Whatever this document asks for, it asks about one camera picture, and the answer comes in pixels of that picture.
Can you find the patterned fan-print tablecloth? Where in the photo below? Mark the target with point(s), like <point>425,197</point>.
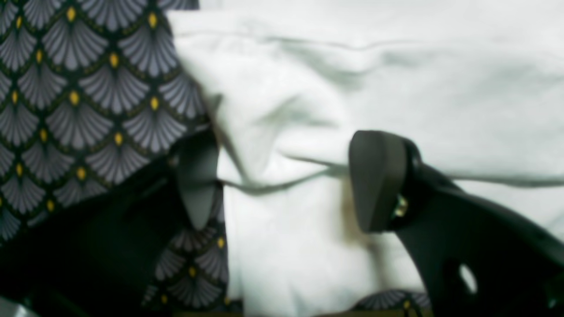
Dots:
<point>90,93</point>

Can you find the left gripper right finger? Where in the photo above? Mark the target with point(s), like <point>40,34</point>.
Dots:
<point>381,167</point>

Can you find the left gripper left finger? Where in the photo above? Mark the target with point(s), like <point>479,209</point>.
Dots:
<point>195,170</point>

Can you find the white T-shirt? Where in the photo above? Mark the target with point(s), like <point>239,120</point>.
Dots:
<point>477,85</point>

